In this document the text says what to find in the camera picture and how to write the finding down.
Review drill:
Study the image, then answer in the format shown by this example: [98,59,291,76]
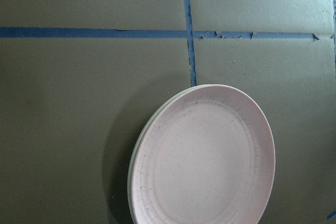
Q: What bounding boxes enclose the pink plate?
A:
[131,84,276,223]

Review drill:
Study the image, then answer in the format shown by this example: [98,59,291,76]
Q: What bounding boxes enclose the cream plate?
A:
[127,86,200,224]

